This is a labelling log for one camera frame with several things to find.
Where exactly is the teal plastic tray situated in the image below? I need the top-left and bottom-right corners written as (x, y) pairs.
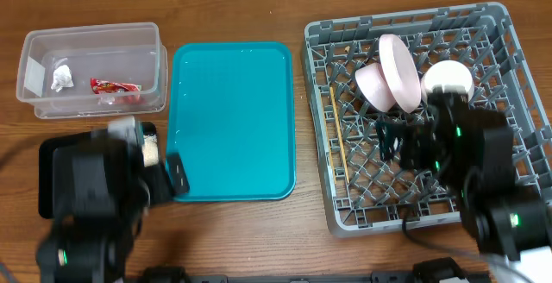
top-left (166, 41), bottom-right (297, 203)

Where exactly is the red snack wrapper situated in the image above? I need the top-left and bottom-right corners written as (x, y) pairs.
top-left (90, 78), bottom-right (142, 104)

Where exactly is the clear plastic container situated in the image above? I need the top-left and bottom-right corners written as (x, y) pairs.
top-left (16, 22), bottom-right (168, 119)

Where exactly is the pink bowl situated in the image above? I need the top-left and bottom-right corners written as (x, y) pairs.
top-left (354, 63), bottom-right (396, 112)

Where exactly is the crumpled white tissue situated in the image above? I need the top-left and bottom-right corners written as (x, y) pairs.
top-left (51, 65), bottom-right (74, 92)

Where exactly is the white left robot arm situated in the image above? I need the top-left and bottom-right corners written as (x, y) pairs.
top-left (35, 116), bottom-right (190, 282)

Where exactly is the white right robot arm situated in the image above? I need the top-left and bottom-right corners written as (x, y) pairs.
top-left (376, 86), bottom-right (551, 282)

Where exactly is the rice and peanut pile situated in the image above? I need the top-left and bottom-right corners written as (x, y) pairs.
top-left (142, 135), bottom-right (160, 167)

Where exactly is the grey dishwasher rack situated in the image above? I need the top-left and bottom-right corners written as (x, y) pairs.
top-left (302, 3), bottom-right (551, 237)

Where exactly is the pink plate with food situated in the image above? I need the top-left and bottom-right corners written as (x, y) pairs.
top-left (379, 34), bottom-right (421, 113)

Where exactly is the white bowl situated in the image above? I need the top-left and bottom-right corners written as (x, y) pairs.
top-left (420, 60), bottom-right (474, 103)

